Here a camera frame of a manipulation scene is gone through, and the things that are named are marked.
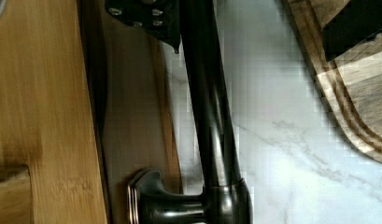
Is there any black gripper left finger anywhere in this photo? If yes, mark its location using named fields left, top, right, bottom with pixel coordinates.
left=105, top=0, right=181, bottom=53

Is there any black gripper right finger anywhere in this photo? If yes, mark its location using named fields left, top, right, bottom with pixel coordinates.
left=322, top=0, right=382, bottom=62

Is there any wooden drawer box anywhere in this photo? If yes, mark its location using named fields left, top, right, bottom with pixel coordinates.
left=0, top=0, right=107, bottom=224

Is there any wooden cutting board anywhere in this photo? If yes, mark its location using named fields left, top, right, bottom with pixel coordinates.
left=281, top=0, right=382, bottom=163

